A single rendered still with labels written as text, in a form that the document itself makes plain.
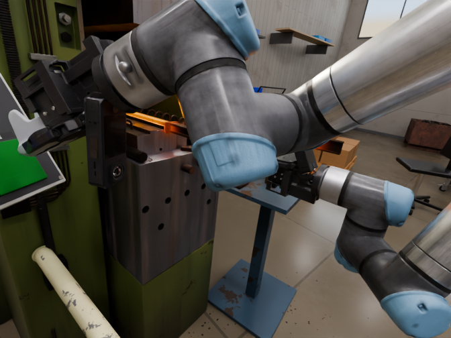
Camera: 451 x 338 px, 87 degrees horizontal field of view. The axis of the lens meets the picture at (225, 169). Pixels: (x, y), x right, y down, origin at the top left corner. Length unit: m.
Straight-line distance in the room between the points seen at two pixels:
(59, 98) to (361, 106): 0.32
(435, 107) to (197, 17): 8.42
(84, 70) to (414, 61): 0.32
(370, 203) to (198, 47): 0.40
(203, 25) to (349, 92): 0.15
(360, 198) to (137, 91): 0.42
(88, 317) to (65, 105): 0.49
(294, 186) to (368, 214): 0.15
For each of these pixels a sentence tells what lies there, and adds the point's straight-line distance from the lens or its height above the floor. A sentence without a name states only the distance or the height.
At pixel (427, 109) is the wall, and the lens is 8.60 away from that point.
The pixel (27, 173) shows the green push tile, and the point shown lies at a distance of 0.49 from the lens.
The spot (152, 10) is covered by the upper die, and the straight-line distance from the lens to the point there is 0.78.
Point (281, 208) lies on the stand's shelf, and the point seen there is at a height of 0.72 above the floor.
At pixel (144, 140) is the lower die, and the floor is 0.96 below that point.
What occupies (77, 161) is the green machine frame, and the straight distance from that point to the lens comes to 0.86.
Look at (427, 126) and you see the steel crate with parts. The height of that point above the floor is 0.58.
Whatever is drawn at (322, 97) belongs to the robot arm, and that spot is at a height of 1.16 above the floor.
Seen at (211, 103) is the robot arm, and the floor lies 1.14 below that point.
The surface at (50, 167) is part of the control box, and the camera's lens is 0.52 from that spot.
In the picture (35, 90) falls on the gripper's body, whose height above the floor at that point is 1.13.
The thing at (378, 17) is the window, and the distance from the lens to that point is 9.26.
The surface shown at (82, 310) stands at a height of 0.64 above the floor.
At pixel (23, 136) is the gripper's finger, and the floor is 1.07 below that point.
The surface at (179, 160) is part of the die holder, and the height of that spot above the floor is 0.90.
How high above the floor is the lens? 1.17
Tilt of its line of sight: 21 degrees down
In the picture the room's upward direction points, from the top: 6 degrees clockwise
